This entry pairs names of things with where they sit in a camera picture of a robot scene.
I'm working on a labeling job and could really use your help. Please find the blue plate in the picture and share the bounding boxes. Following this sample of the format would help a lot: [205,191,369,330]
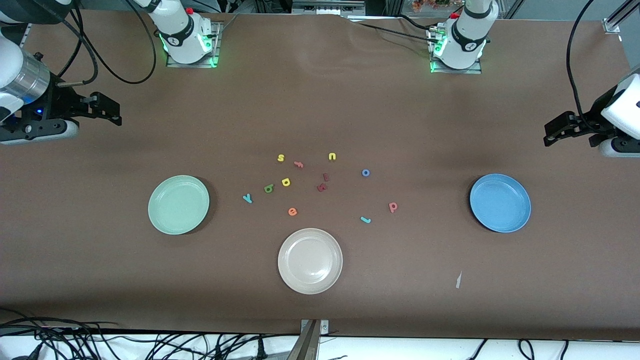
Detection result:
[469,173,532,234]

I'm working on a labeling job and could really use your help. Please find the light green plate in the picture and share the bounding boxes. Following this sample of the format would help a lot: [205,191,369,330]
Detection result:
[147,174,211,236]

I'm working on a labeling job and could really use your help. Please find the artificial flowers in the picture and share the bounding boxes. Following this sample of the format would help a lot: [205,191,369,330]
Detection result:
[411,0,453,13]

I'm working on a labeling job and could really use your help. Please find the brown table cover sheet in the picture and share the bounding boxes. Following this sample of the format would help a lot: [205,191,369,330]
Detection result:
[0,9,640,342]

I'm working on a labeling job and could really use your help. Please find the beige plate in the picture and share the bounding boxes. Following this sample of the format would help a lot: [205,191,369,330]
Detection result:
[277,228,344,295]

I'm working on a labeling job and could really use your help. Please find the white panel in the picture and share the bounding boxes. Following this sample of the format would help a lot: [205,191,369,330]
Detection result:
[0,334,640,360]

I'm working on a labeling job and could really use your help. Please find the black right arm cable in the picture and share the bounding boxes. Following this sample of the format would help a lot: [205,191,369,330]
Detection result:
[47,0,158,86]

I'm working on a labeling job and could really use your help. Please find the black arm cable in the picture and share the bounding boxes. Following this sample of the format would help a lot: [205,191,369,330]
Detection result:
[47,0,158,86]
[566,0,611,126]

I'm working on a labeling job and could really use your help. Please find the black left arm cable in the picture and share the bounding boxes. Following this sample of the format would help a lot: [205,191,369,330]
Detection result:
[566,0,611,126]

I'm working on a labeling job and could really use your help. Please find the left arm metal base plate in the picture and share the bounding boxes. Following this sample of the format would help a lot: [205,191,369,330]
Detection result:
[430,27,483,75]

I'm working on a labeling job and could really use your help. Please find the aluminium frame profile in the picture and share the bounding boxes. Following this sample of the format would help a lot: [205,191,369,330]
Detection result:
[602,0,640,35]

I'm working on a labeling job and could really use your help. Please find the black base power cable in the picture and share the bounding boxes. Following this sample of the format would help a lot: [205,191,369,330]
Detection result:
[394,14,440,33]
[356,22,434,44]

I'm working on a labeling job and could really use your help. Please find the tangled black cable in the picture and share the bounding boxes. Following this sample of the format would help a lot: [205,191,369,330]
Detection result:
[30,330,281,360]
[0,307,121,336]

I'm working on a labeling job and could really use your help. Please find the metal mounting bracket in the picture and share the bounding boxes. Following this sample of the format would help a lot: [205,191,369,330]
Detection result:
[300,319,330,337]

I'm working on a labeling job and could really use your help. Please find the aluminium camera pole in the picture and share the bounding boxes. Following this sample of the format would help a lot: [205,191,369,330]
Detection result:
[286,320,321,360]

